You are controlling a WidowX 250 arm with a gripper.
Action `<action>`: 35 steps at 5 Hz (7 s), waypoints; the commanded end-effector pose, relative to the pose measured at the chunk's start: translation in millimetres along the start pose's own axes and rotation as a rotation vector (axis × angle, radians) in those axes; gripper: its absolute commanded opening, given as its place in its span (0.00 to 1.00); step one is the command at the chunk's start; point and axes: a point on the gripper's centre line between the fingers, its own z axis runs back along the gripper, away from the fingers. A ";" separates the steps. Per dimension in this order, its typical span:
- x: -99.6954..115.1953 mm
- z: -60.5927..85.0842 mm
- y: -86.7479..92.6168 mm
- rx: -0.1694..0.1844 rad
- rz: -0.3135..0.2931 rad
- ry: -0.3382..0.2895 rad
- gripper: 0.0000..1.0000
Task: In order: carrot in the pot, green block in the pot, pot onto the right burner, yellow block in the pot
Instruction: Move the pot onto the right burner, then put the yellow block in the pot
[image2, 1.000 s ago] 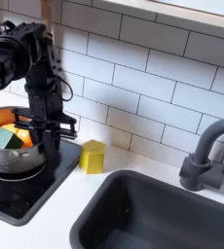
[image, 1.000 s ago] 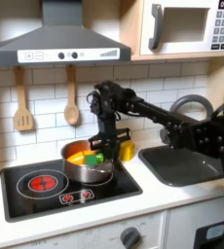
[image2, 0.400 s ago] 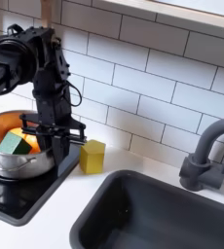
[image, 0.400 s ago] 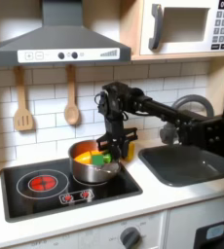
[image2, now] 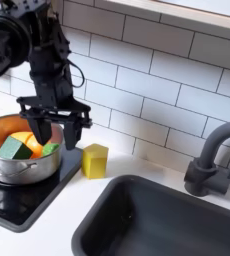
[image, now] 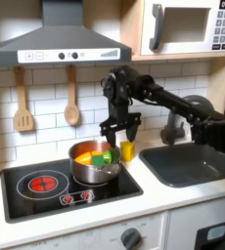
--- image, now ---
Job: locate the wooden spoon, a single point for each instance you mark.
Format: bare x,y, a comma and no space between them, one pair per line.
72,114

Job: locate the black stove top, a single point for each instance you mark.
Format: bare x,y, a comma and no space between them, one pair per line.
29,208

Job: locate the dark grey sink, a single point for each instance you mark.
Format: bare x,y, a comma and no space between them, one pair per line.
179,166

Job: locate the black appliance panel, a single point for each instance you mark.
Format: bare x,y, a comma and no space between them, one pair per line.
202,239

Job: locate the orange toy carrot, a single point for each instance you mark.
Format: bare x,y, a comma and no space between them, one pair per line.
84,158

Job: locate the white toy microwave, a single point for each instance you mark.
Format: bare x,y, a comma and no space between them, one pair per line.
186,45

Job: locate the wooden slotted spatula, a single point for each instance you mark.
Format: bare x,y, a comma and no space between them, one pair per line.
23,120

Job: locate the yellow block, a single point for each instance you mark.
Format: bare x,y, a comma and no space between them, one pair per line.
127,151

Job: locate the grey range hood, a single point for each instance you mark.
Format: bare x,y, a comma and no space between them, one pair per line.
62,39

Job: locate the dark grey tap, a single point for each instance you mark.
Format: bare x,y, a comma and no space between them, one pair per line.
172,132

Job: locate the grey oven knob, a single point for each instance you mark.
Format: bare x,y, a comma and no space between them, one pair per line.
130,238

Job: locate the steel pot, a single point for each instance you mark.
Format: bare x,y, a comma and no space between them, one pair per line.
91,174

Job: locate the green block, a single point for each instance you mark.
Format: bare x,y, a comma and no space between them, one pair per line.
98,160

